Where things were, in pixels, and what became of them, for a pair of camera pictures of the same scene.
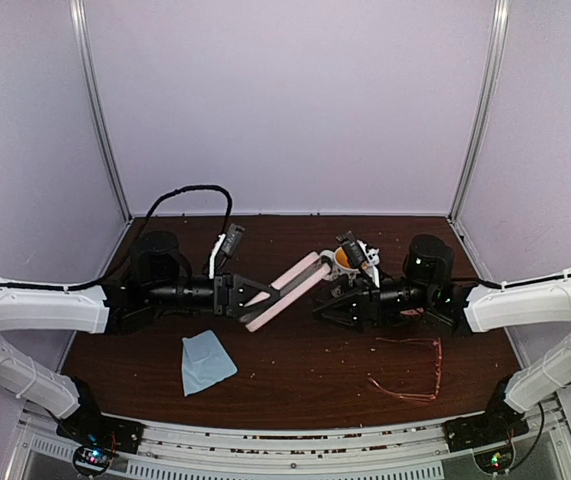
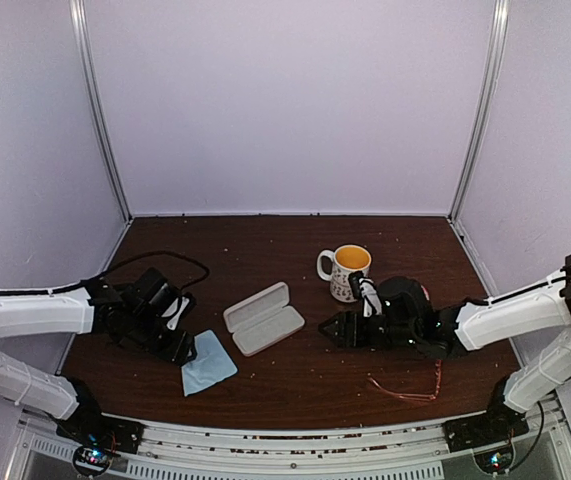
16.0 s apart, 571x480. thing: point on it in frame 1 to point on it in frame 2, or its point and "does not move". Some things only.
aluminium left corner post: [80, 22] does not move
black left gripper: [228, 285] to [175, 352]
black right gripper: [363, 302] to [345, 320]
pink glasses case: [311, 271] to [262, 319]
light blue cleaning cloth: [204, 361] does not move
